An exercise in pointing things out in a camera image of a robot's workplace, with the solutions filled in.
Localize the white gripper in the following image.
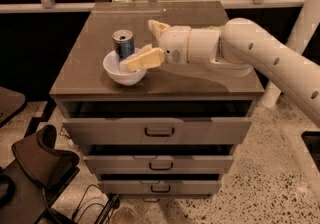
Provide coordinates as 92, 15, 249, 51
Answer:
119, 20, 191, 72

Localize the blue silver redbull can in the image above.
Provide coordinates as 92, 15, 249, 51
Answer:
112, 29, 135, 61

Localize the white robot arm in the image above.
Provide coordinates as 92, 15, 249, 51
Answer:
119, 18, 320, 126

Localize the white bowl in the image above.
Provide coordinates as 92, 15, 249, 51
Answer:
103, 51, 146, 86

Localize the green chip bag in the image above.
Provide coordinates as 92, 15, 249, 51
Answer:
202, 25, 224, 31

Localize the grey drawer cabinet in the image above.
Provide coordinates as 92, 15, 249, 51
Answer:
50, 2, 264, 198

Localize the top grey drawer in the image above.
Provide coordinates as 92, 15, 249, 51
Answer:
63, 117, 251, 145

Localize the grey drawer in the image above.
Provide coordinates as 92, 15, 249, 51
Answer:
84, 155, 233, 174
63, 117, 251, 145
98, 180, 222, 196

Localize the middle grey drawer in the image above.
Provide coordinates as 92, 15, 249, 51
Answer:
84, 155, 233, 174

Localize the bottom grey drawer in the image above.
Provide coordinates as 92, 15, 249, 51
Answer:
98, 180, 222, 196

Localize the dark side table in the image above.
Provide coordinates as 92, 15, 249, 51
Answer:
0, 87, 26, 127

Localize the white pole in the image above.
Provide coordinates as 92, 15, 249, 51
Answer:
261, 0, 320, 108

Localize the dark brown chair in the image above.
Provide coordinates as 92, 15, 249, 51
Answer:
0, 125, 79, 224

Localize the black floor cable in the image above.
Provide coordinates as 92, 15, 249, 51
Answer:
71, 183, 111, 222

